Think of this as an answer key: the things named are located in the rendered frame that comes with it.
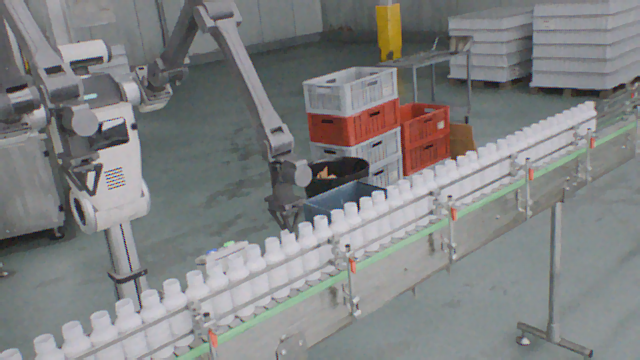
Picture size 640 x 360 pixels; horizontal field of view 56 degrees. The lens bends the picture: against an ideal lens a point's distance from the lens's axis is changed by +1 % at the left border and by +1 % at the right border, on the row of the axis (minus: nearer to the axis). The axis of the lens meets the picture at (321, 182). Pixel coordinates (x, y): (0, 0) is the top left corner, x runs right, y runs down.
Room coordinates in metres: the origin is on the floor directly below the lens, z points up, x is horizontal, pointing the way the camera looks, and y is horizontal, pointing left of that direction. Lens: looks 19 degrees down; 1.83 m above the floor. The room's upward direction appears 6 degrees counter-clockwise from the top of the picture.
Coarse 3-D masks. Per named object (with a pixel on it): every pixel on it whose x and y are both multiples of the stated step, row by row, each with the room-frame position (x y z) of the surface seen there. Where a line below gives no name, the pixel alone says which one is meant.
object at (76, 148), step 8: (64, 136) 1.31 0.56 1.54; (72, 136) 1.32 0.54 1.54; (80, 136) 1.32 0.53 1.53; (64, 144) 1.32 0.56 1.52; (72, 144) 1.31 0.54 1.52; (80, 144) 1.32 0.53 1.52; (88, 144) 1.34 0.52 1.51; (64, 152) 1.32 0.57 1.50; (72, 152) 1.31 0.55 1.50; (80, 152) 1.32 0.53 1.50; (88, 152) 1.33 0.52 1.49; (96, 152) 1.33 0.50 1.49; (72, 160) 1.28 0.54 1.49; (80, 160) 1.29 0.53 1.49
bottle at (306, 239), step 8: (304, 224) 1.56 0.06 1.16; (304, 232) 1.52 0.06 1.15; (296, 240) 1.54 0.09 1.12; (304, 240) 1.52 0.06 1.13; (312, 240) 1.52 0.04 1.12; (304, 248) 1.51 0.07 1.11; (304, 256) 1.51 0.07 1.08; (312, 256) 1.51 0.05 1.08; (304, 264) 1.52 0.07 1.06; (312, 264) 1.51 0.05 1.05; (304, 272) 1.52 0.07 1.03; (320, 272) 1.53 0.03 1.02; (312, 280) 1.51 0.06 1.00
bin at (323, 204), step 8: (352, 184) 2.46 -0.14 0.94; (360, 184) 2.45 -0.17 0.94; (368, 184) 2.41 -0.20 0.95; (328, 192) 2.37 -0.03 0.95; (336, 192) 2.40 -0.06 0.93; (344, 192) 2.43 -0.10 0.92; (352, 192) 2.45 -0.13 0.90; (360, 192) 2.46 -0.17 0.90; (368, 192) 2.42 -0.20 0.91; (384, 192) 2.34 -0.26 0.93; (312, 200) 2.31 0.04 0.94; (320, 200) 2.34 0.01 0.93; (328, 200) 2.37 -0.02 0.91; (336, 200) 2.40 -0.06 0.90; (344, 200) 2.42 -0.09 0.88; (352, 200) 2.45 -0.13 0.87; (304, 208) 2.28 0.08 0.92; (312, 208) 2.24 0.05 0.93; (320, 208) 2.19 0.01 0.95; (328, 208) 2.36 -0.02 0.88; (336, 208) 2.39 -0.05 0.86; (360, 208) 2.47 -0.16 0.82; (312, 216) 2.24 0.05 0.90; (328, 216) 2.16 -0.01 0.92; (312, 224) 2.25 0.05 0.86; (328, 224) 2.17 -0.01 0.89; (448, 272) 2.03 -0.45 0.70
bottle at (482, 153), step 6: (480, 150) 2.05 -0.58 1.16; (486, 150) 2.04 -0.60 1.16; (480, 156) 2.04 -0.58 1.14; (486, 156) 2.04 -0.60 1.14; (480, 162) 2.04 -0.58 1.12; (486, 162) 2.03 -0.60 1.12; (480, 174) 2.03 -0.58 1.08; (486, 174) 2.03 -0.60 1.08; (480, 180) 2.03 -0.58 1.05; (486, 180) 2.03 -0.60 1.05; (480, 192) 2.03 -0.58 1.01; (486, 192) 2.03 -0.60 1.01
